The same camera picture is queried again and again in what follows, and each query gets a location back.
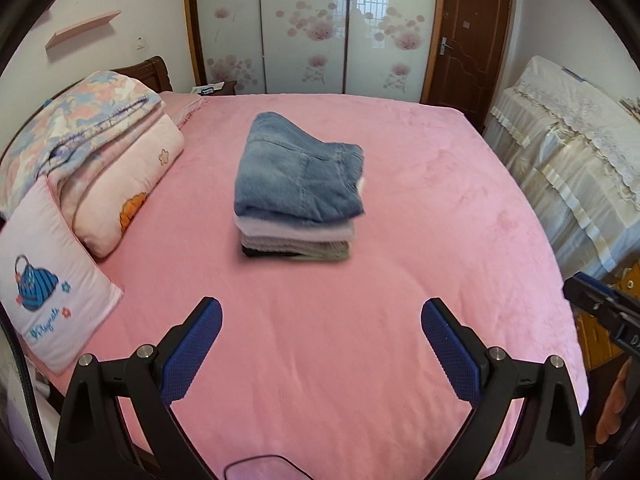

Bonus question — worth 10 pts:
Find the pink pillow with bag print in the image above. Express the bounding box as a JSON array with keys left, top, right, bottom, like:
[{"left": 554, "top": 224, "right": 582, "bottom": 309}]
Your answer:
[{"left": 0, "top": 176, "right": 125, "bottom": 376}]

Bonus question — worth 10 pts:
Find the folded floral quilt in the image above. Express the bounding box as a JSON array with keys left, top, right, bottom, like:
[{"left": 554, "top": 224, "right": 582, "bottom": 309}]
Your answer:
[{"left": 0, "top": 70, "right": 166, "bottom": 221}]

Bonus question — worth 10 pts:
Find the furniture under cream lace cover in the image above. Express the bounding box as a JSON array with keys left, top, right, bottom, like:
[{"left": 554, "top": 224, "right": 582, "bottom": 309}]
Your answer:
[{"left": 482, "top": 55, "right": 640, "bottom": 281}]

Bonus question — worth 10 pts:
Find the folded grey knit garment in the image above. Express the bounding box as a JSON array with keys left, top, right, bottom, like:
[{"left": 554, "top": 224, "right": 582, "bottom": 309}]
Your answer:
[{"left": 239, "top": 232, "right": 351, "bottom": 262}]

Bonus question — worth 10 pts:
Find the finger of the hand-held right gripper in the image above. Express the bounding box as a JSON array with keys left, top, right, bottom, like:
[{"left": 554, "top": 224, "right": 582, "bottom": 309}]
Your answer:
[{"left": 562, "top": 272, "right": 626, "bottom": 341}]

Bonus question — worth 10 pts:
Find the blue denim jacket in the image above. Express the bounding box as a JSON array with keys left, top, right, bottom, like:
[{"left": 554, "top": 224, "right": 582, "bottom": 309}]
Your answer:
[{"left": 233, "top": 111, "right": 366, "bottom": 226}]

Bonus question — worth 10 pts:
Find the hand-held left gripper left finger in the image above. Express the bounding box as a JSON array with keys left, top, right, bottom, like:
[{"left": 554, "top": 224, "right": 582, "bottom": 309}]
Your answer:
[{"left": 52, "top": 296, "right": 223, "bottom": 480}]

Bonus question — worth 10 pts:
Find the dark wooden headboard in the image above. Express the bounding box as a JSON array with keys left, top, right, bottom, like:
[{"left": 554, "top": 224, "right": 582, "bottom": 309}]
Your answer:
[{"left": 110, "top": 55, "right": 173, "bottom": 93}]

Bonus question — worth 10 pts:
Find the brown wooden door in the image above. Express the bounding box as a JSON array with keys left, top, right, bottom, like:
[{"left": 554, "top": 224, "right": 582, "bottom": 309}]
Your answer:
[{"left": 421, "top": 0, "right": 515, "bottom": 133}]

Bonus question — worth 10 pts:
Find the person's right hand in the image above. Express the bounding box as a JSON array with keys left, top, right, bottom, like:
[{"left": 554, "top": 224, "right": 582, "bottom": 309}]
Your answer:
[{"left": 597, "top": 360, "right": 632, "bottom": 446}]

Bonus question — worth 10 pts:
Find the black cable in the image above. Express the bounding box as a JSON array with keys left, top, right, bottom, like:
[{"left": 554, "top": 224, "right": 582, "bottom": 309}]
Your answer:
[{"left": 223, "top": 454, "right": 306, "bottom": 480}]

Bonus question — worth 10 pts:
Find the pink wall shelf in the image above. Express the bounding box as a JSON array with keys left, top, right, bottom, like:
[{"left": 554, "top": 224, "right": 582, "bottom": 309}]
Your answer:
[{"left": 45, "top": 9, "right": 122, "bottom": 52}]

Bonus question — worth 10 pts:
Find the folded black garment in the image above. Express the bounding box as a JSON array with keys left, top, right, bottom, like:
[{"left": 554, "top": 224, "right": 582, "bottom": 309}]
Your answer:
[{"left": 241, "top": 244, "right": 301, "bottom": 260}]

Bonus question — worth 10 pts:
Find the folded pink quilt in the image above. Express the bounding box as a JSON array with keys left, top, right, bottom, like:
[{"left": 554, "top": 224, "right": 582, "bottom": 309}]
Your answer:
[{"left": 47, "top": 112, "right": 185, "bottom": 259}]

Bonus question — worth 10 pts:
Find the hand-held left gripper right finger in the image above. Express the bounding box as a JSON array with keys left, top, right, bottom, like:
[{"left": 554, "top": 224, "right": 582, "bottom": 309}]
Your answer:
[{"left": 420, "top": 297, "right": 586, "bottom": 480}]

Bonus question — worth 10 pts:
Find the light wooden drawer cabinet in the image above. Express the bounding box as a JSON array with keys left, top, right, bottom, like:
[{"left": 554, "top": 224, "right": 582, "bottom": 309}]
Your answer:
[{"left": 575, "top": 265, "right": 640, "bottom": 371}]

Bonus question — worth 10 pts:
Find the floral sliding door wardrobe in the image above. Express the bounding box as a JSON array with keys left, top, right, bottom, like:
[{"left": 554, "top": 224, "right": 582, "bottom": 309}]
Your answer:
[{"left": 181, "top": 0, "right": 446, "bottom": 103}]

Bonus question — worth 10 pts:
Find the folded white fleece garment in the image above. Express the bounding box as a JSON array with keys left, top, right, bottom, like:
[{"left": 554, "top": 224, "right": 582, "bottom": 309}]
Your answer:
[{"left": 234, "top": 215, "right": 357, "bottom": 241}]

